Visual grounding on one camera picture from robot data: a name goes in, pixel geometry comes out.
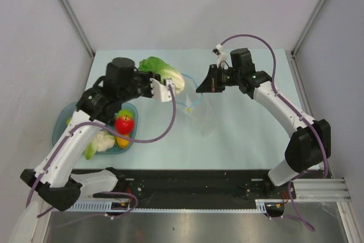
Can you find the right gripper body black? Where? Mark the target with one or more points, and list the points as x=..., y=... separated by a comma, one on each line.
x=221, y=78

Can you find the red apple toy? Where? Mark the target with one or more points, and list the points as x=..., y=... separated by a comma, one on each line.
x=124, y=124

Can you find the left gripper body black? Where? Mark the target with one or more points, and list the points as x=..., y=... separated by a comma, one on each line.
x=141, y=84

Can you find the teal plastic tray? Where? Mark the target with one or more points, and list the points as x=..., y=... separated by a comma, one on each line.
x=67, y=113

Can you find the orange fruit toy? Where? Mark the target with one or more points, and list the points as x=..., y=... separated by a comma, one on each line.
x=122, y=143

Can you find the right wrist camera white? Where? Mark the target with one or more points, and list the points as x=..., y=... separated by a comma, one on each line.
x=221, y=55

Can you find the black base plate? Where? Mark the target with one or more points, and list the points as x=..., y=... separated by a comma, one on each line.
x=199, y=189

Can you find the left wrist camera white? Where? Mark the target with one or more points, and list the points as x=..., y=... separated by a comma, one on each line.
x=162, y=92

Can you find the green apple toy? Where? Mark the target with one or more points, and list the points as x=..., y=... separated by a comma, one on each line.
x=125, y=112

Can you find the aluminium frame rail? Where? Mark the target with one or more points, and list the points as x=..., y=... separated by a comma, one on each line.
x=321, y=190

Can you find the white cable duct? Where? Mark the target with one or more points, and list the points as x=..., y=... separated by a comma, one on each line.
x=107, y=207

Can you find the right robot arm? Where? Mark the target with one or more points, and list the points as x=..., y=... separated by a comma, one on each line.
x=310, y=139

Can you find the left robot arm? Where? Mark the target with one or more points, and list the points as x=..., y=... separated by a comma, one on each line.
x=97, y=106

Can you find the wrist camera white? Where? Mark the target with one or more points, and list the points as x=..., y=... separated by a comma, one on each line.
x=162, y=92
x=221, y=55

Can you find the green lettuce toy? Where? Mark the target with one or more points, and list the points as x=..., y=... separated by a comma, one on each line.
x=166, y=71

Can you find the white cauliflower toy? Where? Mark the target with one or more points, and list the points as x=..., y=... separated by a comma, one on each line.
x=101, y=142

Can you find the clear zip top bag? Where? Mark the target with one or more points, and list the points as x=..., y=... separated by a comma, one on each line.
x=196, y=107

